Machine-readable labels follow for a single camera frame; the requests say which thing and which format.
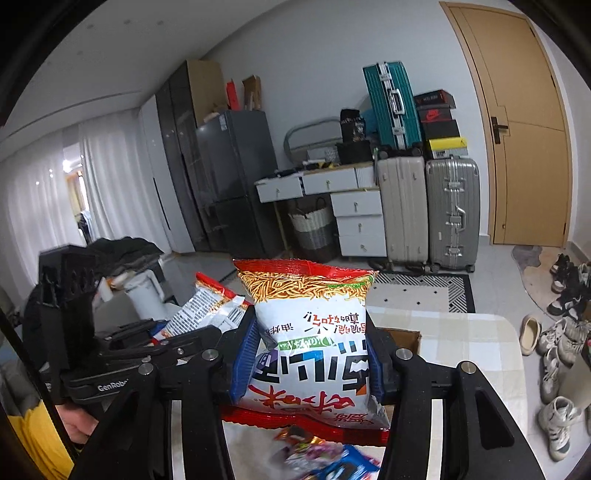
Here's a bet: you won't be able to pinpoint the plain black shoe box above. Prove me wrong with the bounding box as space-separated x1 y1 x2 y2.
422 120 461 140

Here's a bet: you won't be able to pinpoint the white curtains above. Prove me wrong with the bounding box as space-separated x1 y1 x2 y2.
0 111 174 305

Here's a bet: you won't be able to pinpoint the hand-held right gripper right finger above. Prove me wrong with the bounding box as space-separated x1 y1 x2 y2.
367 324 548 480

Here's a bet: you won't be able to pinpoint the pile of shoes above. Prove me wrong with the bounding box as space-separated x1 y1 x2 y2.
519 253 591 462

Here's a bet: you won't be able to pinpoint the large noodle snack packet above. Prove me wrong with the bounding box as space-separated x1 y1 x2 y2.
222 258 392 446

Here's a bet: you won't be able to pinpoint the yellow shoe box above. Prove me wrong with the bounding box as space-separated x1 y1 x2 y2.
424 137 468 160

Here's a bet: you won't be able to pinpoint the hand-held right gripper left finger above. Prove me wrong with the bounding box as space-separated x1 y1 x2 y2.
69 316 260 480

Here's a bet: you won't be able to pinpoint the black storage box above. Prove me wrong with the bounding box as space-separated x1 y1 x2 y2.
335 141 374 165

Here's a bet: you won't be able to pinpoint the checked tablecloth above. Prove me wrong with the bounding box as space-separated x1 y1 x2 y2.
365 307 528 480

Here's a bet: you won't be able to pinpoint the person's left hand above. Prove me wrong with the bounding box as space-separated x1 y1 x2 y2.
61 405 101 440

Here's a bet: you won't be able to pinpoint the woven laundry basket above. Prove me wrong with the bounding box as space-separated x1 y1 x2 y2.
288 198 339 263

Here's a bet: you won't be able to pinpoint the white drawer cabinet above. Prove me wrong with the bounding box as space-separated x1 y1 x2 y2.
330 189 387 258

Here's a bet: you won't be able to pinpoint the white desk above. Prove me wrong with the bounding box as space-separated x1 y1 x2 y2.
255 164 380 205

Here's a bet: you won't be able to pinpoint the brown cardboard carton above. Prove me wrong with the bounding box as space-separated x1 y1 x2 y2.
242 75 262 112

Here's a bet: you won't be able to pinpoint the dark grey refrigerator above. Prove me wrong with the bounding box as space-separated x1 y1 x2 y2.
194 110 285 254

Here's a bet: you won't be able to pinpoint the grey brown doormat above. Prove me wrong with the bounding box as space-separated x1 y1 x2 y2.
512 244 591 320

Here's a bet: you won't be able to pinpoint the blue cookie packet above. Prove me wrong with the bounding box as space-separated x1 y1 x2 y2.
323 447 382 480

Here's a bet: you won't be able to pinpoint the person's yellow clothing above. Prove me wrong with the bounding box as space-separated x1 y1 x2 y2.
0 399 75 480

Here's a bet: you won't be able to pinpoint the black bag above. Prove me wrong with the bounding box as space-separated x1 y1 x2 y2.
340 108 367 145

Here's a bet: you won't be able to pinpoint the silver suitcase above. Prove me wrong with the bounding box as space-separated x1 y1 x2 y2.
425 157 481 273

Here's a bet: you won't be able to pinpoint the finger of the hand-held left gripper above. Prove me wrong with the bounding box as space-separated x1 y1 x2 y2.
95 320 170 365
154 324 224 366

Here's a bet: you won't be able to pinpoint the dark clothing pile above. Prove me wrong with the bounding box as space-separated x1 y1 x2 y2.
88 236 165 289

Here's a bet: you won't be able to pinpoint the red and black shoe box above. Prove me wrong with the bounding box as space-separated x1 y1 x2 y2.
416 107 456 123

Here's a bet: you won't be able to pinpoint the teal suitcase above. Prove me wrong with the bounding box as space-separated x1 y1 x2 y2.
362 61 424 151

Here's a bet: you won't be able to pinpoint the beige suitcase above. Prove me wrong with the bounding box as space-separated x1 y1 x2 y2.
376 154 428 271

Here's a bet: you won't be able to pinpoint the small noodle snack packet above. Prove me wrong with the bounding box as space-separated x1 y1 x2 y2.
152 272 252 343

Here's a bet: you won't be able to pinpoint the wooden door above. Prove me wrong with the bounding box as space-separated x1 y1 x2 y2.
440 1 570 247

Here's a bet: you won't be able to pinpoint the white bucket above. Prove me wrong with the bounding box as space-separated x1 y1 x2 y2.
124 270 170 322

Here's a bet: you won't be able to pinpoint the tall dark glass cabinet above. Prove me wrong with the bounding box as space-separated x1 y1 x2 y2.
154 60 227 253

